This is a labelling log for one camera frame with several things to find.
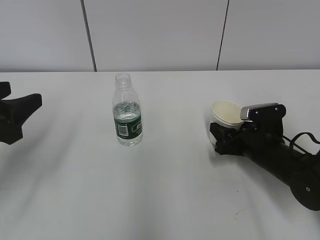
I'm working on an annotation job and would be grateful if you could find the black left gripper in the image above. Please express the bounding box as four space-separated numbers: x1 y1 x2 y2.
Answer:
0 81 42 145

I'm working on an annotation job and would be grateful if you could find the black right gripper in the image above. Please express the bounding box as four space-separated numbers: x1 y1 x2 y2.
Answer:
209 122 285 163

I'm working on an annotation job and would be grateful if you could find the white paper cup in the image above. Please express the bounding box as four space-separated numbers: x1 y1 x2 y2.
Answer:
209 100 244 131

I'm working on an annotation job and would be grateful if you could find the clear green-label water bottle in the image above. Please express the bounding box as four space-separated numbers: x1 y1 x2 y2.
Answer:
112 72 143 147

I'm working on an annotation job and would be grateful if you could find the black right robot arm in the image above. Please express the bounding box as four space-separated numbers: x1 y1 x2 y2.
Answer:
210 122 320 211

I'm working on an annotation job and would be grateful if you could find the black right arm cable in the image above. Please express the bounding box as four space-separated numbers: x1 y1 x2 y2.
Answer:
282 132 320 157

